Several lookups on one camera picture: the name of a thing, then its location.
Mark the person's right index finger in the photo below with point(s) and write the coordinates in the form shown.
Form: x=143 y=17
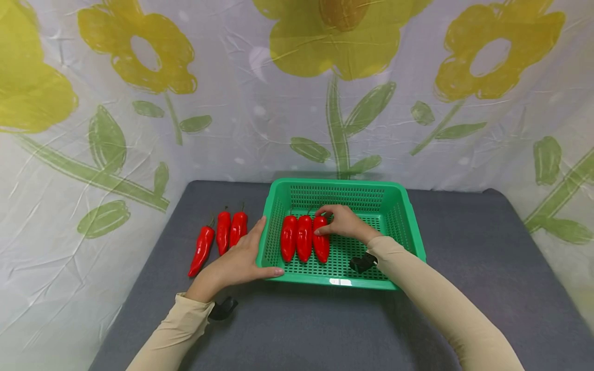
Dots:
x=328 y=208

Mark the person's left thumb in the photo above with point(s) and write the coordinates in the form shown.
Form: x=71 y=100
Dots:
x=269 y=273

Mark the person's right hand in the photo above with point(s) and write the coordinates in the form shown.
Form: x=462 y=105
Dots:
x=348 y=224

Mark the red chili pepper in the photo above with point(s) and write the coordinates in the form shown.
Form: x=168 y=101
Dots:
x=304 y=239
x=288 y=239
x=238 y=228
x=223 y=232
x=321 y=247
x=202 y=250

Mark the black wrist band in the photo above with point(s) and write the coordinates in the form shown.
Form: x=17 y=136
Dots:
x=222 y=309
x=362 y=263

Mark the person's left hand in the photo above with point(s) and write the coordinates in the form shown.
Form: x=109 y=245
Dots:
x=234 y=265

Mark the person's left fingers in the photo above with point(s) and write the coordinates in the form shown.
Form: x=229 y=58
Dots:
x=255 y=234

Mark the person's right forearm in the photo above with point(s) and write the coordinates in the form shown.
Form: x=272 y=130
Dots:
x=441 y=304

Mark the person's left forearm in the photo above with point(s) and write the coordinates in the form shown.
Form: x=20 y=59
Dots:
x=174 y=335

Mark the person's right thumb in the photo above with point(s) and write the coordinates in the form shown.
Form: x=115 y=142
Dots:
x=323 y=230

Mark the green plastic basket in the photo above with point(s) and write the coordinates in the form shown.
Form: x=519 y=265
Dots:
x=352 y=198

